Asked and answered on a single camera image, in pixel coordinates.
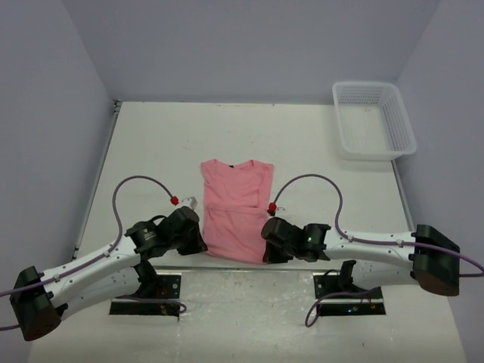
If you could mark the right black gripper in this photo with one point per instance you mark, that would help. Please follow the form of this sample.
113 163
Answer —
271 256

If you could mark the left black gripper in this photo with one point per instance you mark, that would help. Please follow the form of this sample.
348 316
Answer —
197 244

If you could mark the pink t shirt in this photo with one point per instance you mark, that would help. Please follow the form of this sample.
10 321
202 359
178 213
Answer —
235 198

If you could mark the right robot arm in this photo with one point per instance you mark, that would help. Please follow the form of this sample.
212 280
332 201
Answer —
425 257

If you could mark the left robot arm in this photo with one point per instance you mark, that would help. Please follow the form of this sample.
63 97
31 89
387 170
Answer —
41 300

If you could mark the white plastic basket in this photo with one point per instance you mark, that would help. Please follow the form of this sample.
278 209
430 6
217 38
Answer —
372 121

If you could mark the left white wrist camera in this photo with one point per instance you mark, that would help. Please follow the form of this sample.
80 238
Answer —
189 202

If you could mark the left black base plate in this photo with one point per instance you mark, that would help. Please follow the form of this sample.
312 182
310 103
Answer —
159 298

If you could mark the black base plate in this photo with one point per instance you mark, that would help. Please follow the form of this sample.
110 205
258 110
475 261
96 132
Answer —
326 283
159 298

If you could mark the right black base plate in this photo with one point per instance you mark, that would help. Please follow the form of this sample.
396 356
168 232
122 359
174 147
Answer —
326 283

